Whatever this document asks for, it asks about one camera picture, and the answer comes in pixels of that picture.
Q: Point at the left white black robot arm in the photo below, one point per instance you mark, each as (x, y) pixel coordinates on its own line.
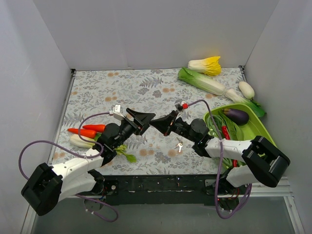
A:
(68, 168)

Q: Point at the white green vegetable stalk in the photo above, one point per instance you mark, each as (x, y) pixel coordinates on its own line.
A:
(85, 142)

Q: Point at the silver key bunch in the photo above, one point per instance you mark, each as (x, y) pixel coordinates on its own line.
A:
(179, 145)

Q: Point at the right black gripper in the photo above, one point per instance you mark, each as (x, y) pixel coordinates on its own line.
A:
(171, 124)

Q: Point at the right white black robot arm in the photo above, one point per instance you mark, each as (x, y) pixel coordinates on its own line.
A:
(264, 162)

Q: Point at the yellow white napa cabbage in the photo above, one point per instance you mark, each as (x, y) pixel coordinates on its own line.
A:
(209, 66)

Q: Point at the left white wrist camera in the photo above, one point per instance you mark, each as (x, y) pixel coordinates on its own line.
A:
(119, 111)

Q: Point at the green celery stalks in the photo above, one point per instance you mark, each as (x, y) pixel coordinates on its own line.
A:
(122, 150)

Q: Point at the green plastic basket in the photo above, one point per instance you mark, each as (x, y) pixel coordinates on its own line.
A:
(253, 128)

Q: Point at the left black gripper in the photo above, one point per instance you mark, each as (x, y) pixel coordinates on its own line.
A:
(134, 123)

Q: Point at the floral table mat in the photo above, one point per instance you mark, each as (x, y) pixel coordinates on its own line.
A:
(94, 93)

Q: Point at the black aluminium base frame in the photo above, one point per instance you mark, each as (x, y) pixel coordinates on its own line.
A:
(157, 189)

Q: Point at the green white napa cabbage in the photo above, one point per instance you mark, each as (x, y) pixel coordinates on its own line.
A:
(201, 81)

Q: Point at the purple eggplant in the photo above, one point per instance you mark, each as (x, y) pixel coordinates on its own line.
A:
(237, 116)

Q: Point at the green long beans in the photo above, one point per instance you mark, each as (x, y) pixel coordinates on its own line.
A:
(215, 124)

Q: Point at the red chili pepper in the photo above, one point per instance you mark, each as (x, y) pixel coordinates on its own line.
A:
(227, 137)

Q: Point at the orange carrot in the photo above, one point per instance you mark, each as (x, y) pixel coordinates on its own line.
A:
(83, 132)
(95, 127)

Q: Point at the white radish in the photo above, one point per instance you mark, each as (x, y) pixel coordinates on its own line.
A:
(246, 90)

